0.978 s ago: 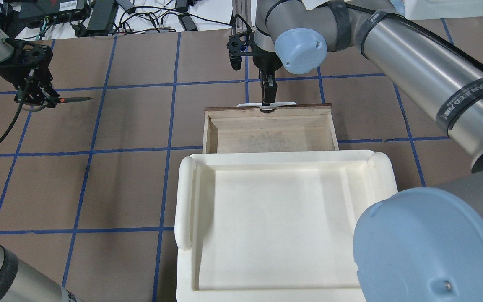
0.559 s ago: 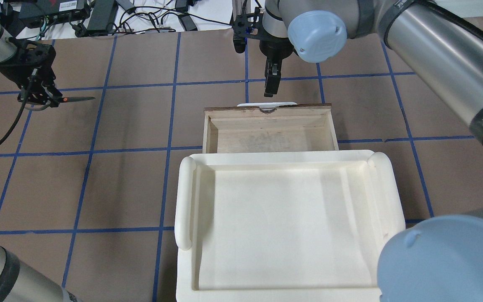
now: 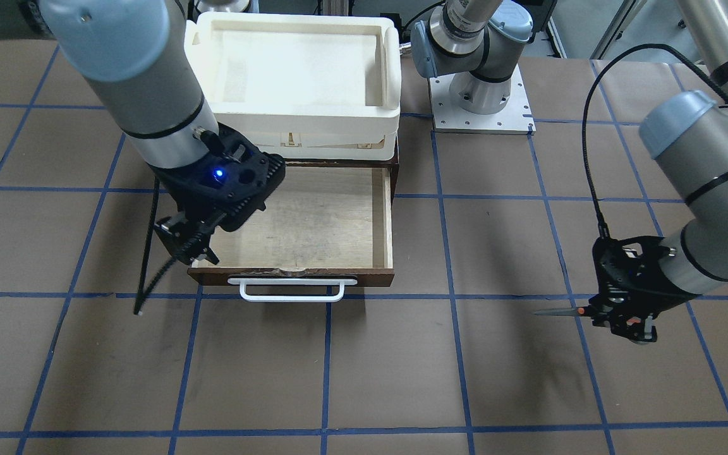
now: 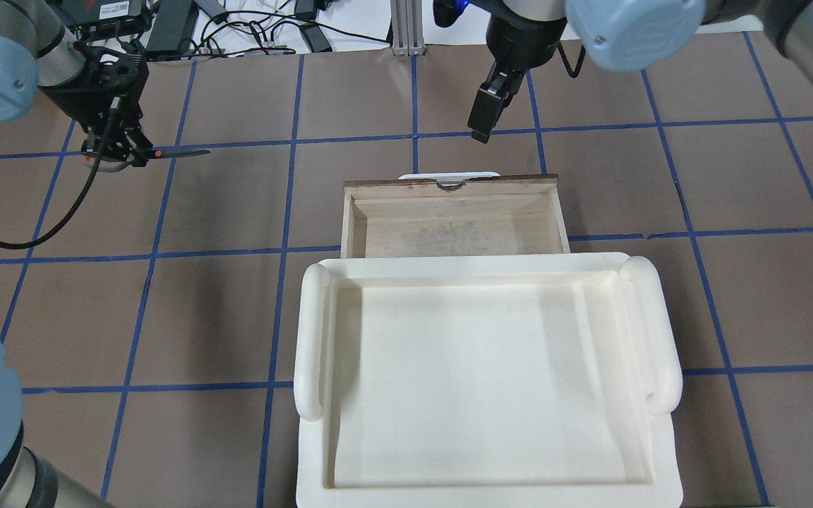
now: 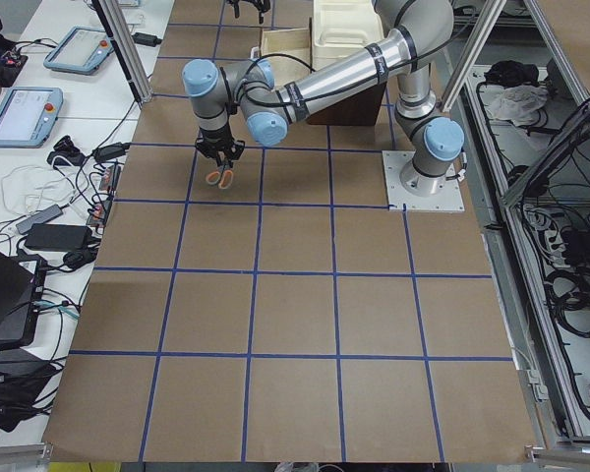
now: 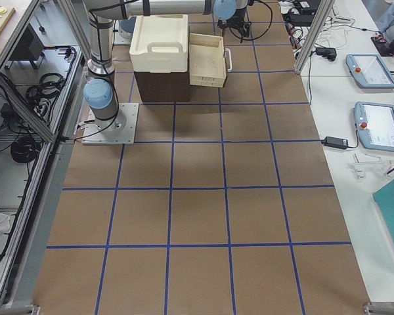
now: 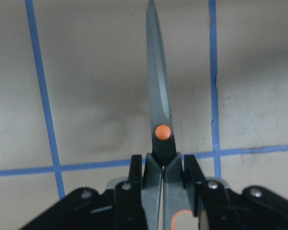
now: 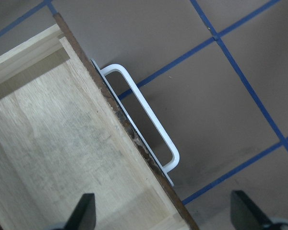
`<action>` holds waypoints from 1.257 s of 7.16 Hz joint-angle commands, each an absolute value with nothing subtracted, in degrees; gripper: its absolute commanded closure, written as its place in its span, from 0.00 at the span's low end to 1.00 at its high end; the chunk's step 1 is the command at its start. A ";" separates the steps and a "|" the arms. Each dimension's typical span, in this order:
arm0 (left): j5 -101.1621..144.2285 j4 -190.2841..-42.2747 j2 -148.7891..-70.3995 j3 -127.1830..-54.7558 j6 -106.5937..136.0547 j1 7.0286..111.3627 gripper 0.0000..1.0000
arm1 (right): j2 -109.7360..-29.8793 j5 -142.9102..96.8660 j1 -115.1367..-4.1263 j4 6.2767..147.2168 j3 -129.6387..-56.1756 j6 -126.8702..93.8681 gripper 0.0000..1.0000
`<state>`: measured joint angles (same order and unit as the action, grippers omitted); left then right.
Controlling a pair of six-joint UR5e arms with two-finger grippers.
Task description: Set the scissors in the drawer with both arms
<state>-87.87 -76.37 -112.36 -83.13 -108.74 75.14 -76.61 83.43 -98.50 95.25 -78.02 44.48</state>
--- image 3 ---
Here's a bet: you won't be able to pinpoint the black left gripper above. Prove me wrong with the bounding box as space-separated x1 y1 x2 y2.
591 236 697 342

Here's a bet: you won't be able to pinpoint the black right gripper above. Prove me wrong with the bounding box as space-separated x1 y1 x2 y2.
153 124 286 265

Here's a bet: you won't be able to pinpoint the grey orange scissors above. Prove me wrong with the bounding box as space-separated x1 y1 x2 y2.
534 306 658 345

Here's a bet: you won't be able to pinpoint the wooden drawer with white handle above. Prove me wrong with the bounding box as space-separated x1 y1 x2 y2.
188 166 395 303

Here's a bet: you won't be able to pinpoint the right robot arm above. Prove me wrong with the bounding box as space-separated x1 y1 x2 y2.
0 1 286 265

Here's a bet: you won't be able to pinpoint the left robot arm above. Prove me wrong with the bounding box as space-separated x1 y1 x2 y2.
410 1 728 344

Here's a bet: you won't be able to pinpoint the dark wooden drawer cabinet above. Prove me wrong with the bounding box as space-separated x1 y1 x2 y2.
269 141 401 201

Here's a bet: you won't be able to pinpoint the white plastic tray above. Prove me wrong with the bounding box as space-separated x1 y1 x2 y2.
185 12 402 159

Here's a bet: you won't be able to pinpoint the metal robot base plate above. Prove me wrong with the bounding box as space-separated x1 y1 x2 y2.
428 66 537 135

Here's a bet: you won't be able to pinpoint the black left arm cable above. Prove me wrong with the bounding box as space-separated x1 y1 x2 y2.
581 43 728 244

